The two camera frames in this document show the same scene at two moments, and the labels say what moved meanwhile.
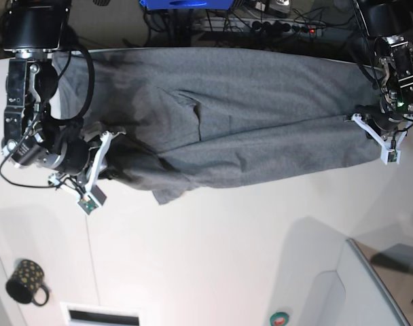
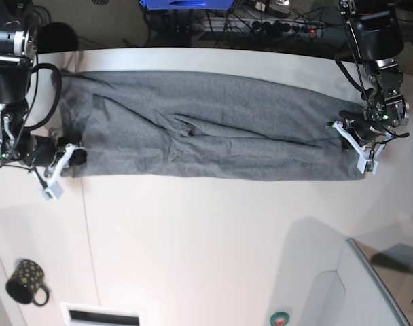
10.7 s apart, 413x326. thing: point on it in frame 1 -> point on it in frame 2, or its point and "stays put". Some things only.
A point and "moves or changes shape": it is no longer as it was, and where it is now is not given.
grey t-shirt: [181, 119] moves or changes shape
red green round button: [279, 318] stays put
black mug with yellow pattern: [26, 278] stays put
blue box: [158, 5] stays put
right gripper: [383, 120] -> [363, 130]
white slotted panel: [90, 314] stays put
